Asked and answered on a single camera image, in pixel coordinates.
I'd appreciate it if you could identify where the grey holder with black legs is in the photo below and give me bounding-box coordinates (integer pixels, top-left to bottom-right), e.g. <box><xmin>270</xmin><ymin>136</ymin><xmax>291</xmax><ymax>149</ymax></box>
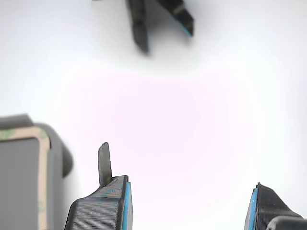
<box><xmin>0</xmin><ymin>114</ymin><xmax>74</xmax><ymax>230</ymax></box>

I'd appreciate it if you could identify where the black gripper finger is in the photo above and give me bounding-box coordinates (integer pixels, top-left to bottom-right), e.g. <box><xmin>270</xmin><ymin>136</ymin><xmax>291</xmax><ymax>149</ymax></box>
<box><xmin>63</xmin><ymin>142</ymin><xmax>133</xmax><ymax>230</ymax></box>
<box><xmin>244</xmin><ymin>182</ymin><xmax>307</xmax><ymax>230</ymax></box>

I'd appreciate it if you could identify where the tan rectangular adhesive frame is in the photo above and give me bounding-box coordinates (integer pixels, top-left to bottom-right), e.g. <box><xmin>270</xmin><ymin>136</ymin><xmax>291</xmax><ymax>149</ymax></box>
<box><xmin>0</xmin><ymin>126</ymin><xmax>51</xmax><ymax>230</ymax></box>

